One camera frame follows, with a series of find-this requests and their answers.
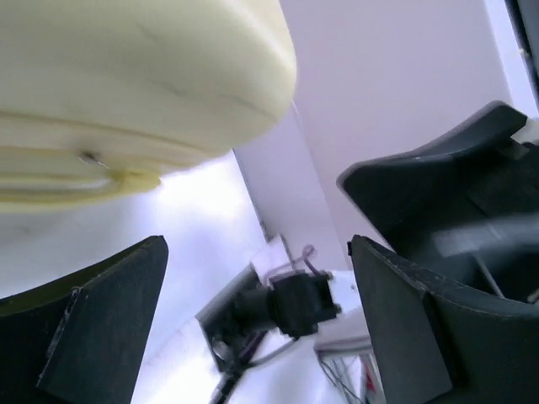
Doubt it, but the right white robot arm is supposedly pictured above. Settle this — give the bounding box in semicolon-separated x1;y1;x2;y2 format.
197;101;538;371

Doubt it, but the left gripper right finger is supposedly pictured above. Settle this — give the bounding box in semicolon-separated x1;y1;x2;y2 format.
349;236;538;403

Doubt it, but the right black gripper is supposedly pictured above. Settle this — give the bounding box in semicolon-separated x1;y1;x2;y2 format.
338;101;538;303

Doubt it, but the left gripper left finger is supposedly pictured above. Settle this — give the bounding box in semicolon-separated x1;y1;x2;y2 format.
1;236;168;403

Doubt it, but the yellow hard-shell suitcase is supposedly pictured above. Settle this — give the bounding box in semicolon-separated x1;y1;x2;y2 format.
1;1;297;211

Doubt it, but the silver zipper pull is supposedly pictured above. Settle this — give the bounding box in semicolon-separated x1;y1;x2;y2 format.
78;151;108;169

